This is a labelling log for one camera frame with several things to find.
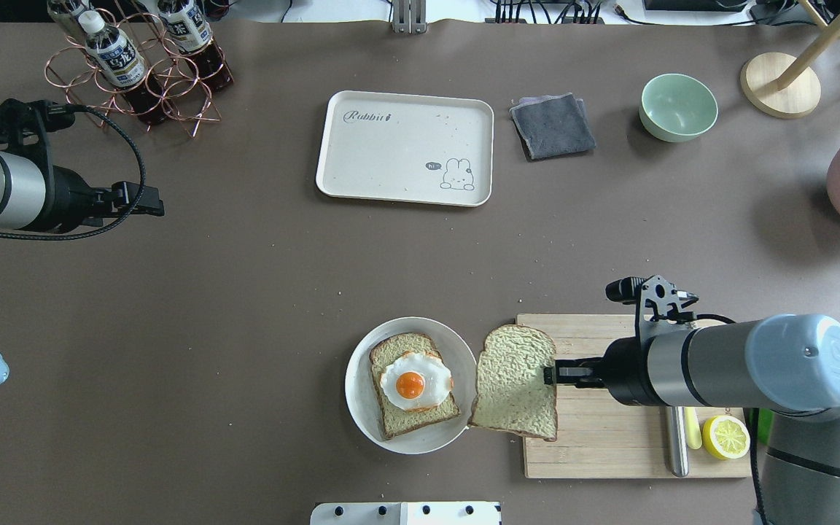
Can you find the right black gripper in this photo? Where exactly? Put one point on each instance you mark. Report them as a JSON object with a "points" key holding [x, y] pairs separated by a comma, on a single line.
{"points": [[625, 372]]}

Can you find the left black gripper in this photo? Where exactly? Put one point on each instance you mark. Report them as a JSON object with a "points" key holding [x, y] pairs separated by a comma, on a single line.
{"points": [[64, 198]]}

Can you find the bread slice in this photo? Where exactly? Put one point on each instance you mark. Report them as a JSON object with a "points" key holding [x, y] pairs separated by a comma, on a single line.
{"points": [[396, 422], [511, 392]]}

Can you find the white round plate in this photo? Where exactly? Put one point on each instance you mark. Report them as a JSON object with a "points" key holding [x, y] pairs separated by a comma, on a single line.
{"points": [[366, 411]]}

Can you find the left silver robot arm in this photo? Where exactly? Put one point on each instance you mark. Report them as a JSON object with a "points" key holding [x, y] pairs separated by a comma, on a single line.
{"points": [[39, 201]]}

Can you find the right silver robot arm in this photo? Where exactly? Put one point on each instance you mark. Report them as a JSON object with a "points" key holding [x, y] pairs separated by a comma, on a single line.
{"points": [[787, 364]]}

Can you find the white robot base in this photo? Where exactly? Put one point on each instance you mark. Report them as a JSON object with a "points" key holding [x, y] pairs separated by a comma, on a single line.
{"points": [[435, 512]]}

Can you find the cream rabbit tray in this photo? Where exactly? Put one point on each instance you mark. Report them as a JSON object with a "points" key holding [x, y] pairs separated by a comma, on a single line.
{"points": [[407, 148]]}

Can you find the tea bottle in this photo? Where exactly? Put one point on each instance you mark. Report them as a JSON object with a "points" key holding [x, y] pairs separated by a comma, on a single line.
{"points": [[66, 15], [123, 66], [188, 28]]}

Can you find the yellow knife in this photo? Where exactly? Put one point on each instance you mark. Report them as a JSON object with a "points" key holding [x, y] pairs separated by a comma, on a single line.
{"points": [[693, 433]]}

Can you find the fried egg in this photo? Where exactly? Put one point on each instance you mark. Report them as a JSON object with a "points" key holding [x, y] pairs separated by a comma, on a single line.
{"points": [[417, 381]]}

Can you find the half lemon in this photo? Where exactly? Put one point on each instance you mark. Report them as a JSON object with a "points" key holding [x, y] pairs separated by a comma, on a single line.
{"points": [[726, 437]]}

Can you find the green lime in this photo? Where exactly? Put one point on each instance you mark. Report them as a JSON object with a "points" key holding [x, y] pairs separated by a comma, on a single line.
{"points": [[764, 423]]}

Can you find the grey folded cloth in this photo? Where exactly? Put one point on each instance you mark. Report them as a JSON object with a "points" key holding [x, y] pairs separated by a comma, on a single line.
{"points": [[552, 126]]}

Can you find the mint green bowl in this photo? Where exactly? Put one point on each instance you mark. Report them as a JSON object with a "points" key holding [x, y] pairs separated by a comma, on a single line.
{"points": [[677, 108]]}

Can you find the wooden stand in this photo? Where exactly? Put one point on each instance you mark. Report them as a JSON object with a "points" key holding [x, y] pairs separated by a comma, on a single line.
{"points": [[785, 86]]}

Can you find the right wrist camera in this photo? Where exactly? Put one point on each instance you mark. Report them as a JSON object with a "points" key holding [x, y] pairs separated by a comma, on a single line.
{"points": [[659, 306]]}

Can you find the steel handled brush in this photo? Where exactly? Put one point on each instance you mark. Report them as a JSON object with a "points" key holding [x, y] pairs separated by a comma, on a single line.
{"points": [[678, 460]]}

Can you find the copper wire bottle rack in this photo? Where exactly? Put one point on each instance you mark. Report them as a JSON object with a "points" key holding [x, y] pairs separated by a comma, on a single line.
{"points": [[185, 98]]}

